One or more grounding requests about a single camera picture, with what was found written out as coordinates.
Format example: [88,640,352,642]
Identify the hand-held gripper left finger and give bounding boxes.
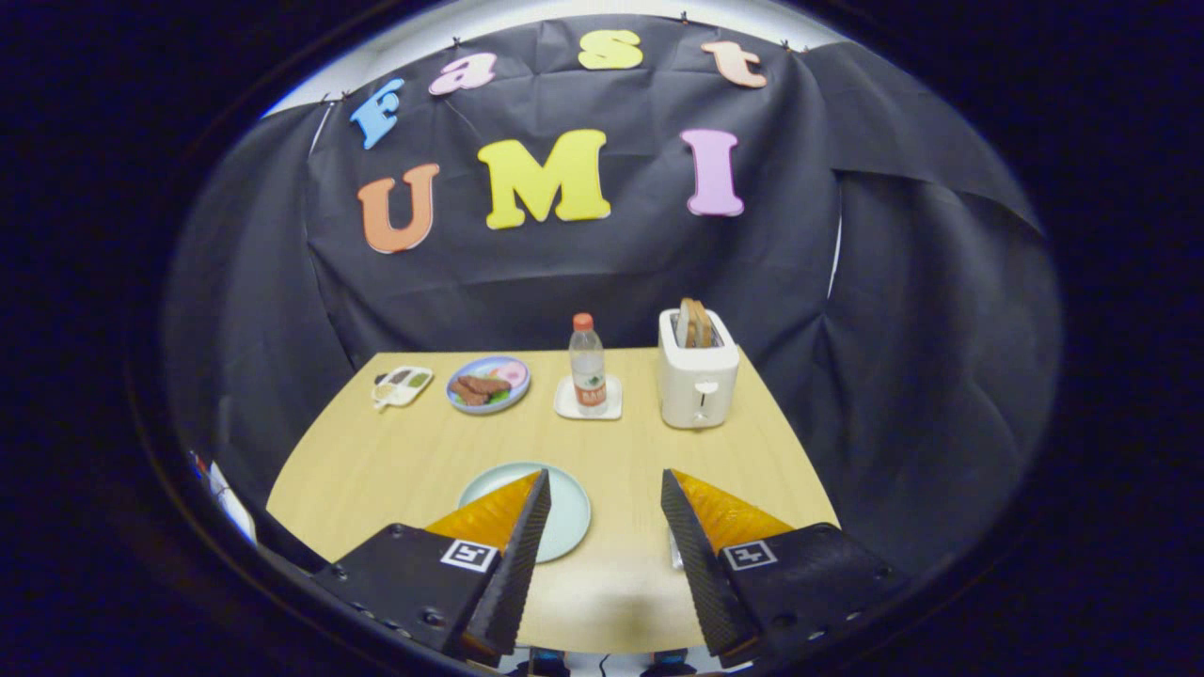
[310,467,553,659]

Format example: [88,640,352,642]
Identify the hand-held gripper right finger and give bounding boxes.
[660,467,911,667]

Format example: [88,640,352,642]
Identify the light green plate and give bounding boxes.
[457,461,593,564]

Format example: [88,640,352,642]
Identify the white toaster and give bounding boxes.
[658,307,741,431]

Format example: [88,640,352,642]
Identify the blue plate with food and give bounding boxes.
[446,356,531,416]

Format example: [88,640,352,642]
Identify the white square coaster tray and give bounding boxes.
[554,374,624,421]

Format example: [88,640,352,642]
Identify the brown meat pieces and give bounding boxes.
[450,375,512,407]

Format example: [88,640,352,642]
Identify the clear water bottle red cap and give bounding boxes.
[569,313,609,416]

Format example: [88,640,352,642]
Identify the white divided sauce dish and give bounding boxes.
[372,366,435,413]

